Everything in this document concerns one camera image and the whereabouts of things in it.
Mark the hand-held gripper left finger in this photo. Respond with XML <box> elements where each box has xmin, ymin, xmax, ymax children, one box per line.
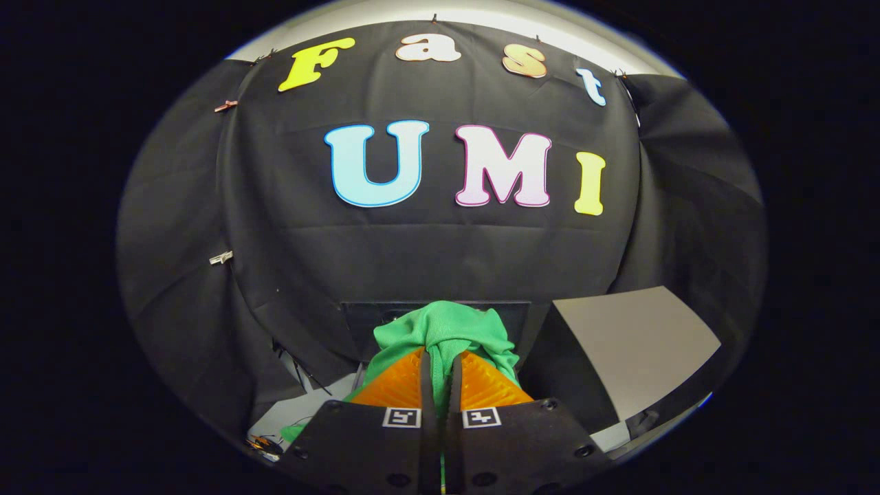
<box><xmin>275</xmin><ymin>347</ymin><xmax>442</xmax><ymax>495</ymax></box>

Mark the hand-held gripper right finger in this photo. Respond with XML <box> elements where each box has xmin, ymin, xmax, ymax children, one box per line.
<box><xmin>443</xmin><ymin>351</ymin><xmax>613</xmax><ymax>495</ymax></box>

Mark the green polo shirt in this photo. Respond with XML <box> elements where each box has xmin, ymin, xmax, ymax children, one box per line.
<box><xmin>280</xmin><ymin>300</ymin><xmax>521</xmax><ymax>444</ymax></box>

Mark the black backdrop cloth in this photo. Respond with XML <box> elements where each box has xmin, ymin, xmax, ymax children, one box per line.
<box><xmin>117</xmin><ymin>21</ymin><xmax>767</xmax><ymax>448</ymax></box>

